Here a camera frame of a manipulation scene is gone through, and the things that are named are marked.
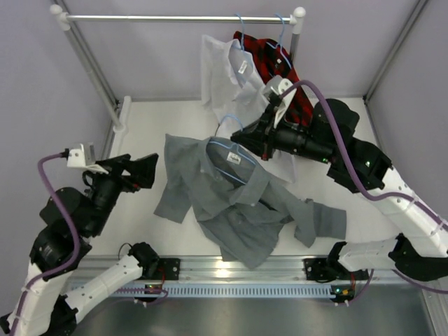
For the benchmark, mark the blue hanger under white shirt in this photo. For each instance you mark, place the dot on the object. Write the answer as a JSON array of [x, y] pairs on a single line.
[[245, 40]]

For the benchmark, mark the perforated cable duct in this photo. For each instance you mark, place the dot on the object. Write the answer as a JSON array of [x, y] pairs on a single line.
[[221, 290]]

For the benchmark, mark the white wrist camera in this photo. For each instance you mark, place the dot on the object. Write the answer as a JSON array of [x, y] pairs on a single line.
[[280, 93], [82, 157]]

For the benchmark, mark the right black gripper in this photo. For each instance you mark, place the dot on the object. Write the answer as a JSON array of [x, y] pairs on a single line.
[[261, 137]]

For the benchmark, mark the right aluminium frame post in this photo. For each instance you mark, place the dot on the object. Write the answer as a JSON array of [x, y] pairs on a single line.
[[400, 38]]

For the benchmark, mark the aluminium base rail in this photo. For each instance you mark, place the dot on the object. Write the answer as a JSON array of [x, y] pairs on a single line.
[[211, 269]]

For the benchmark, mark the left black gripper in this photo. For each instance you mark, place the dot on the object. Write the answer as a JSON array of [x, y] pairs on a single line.
[[143, 170]]

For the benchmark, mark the metal clothes rail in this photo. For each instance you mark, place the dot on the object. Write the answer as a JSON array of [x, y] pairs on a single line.
[[295, 19]]

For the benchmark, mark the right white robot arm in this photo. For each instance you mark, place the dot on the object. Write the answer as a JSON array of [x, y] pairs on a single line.
[[419, 251]]

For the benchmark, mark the white shirt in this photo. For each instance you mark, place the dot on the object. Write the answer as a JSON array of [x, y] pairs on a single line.
[[231, 87]]

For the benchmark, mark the red black plaid shirt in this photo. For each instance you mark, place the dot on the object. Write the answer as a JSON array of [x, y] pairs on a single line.
[[268, 65]]

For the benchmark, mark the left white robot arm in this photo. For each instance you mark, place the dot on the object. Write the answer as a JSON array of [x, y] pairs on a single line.
[[72, 218]]

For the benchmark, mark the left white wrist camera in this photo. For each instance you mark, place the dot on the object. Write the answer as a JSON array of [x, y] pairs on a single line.
[[82, 157]]

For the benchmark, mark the white rack foot bar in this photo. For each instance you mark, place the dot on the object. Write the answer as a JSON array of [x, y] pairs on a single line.
[[120, 132]]

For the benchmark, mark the rack upright pole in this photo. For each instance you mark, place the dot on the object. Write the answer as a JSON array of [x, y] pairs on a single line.
[[296, 32], [93, 75]]

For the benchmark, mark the blue hanger under plaid shirt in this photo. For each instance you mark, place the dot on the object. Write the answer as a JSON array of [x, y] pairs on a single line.
[[279, 44]]

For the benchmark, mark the left rack upright pole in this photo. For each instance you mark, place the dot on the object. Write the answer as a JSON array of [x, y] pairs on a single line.
[[93, 75]]

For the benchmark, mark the grey shirt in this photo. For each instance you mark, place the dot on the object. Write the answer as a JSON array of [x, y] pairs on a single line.
[[243, 220]]

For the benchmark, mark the right rack upright pole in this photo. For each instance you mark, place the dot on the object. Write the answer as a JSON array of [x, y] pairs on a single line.
[[296, 32]]

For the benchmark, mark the light blue hanger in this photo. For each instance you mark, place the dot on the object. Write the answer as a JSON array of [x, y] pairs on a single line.
[[234, 155]]

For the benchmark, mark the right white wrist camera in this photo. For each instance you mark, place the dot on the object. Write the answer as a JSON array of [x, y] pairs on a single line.
[[280, 93]]

